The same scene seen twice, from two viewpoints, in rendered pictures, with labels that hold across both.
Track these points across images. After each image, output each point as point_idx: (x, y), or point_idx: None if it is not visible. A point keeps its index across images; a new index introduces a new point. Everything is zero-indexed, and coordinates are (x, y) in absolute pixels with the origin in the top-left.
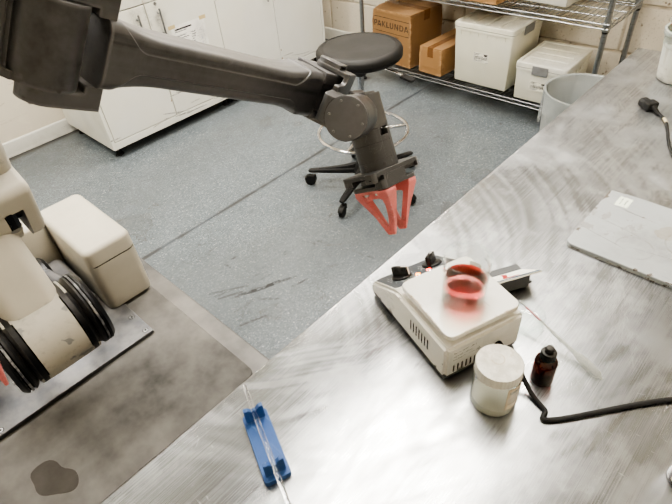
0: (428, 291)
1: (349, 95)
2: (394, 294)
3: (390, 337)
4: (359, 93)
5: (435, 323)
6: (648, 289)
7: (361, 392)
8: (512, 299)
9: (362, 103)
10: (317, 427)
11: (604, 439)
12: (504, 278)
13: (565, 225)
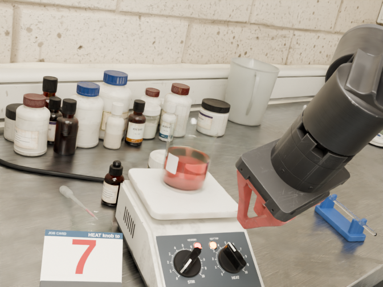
0: (214, 197)
1: (373, 25)
2: (245, 230)
3: None
4: (366, 53)
5: (214, 179)
6: None
7: (269, 232)
8: (133, 172)
9: (351, 28)
10: (302, 224)
11: (94, 171)
12: (93, 244)
13: None
